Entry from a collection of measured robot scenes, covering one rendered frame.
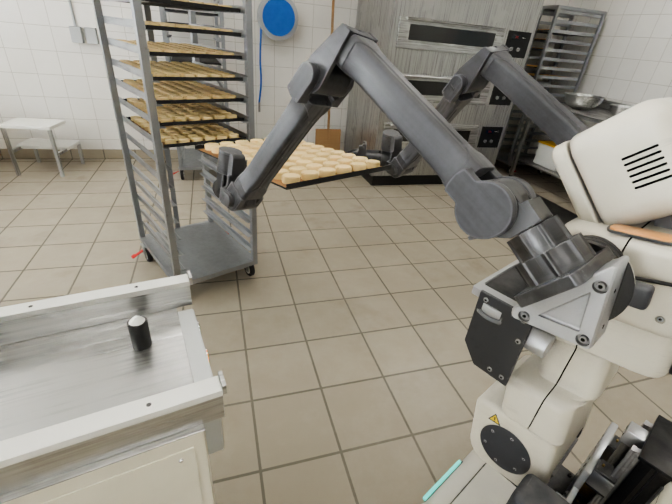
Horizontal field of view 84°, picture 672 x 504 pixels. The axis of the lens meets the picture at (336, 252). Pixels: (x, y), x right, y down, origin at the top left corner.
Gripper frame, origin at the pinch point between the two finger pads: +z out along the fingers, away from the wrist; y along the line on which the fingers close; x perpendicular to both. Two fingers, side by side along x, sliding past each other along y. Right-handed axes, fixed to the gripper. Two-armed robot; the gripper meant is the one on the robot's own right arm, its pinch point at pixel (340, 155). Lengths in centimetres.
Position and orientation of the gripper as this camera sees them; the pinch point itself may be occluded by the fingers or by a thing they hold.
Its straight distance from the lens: 139.5
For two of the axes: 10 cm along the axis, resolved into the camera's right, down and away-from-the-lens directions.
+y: 0.6, -8.9, -4.6
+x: -0.8, 4.5, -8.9
